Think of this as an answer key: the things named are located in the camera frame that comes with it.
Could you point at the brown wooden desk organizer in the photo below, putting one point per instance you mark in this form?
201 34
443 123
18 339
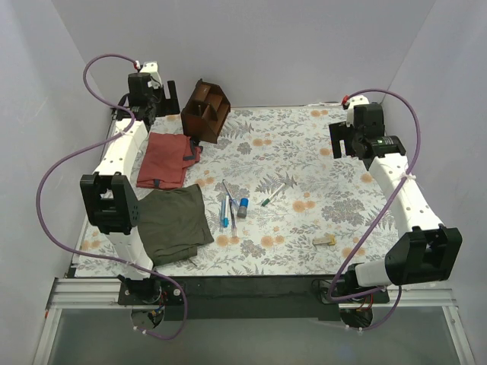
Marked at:
204 115

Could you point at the green capped white pen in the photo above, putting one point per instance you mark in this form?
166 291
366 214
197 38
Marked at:
271 197

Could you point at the floral patterned table mat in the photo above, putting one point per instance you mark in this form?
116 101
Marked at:
258 150

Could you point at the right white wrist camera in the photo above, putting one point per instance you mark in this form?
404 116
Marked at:
352 101

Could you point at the olive green folded cloth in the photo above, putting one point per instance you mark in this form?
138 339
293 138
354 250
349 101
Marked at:
173 224

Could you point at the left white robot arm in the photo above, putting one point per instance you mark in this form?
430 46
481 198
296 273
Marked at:
109 199

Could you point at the small tan yellow eraser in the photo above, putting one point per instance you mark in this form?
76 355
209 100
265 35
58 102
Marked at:
328 240

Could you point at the clear long pen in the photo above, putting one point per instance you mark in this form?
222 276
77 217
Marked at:
232 217

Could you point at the blue capped white pen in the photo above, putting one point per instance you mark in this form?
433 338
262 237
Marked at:
224 212

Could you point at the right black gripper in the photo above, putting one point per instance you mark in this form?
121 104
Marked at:
340 138

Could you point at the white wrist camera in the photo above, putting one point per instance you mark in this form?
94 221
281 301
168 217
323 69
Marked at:
352 101
150 67

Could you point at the aluminium frame rail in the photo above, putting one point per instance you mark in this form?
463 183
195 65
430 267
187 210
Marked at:
102 293

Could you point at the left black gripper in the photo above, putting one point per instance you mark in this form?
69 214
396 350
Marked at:
167 99

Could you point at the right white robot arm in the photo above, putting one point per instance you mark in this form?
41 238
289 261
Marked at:
426 249

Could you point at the blue grey stamp cylinder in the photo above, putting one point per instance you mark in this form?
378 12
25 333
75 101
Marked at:
242 209

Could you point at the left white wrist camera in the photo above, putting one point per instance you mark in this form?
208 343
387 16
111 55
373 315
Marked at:
150 67

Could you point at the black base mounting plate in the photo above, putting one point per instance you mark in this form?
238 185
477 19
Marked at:
233 297

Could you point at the red folded cloth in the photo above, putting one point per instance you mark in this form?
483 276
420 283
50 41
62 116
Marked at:
166 160

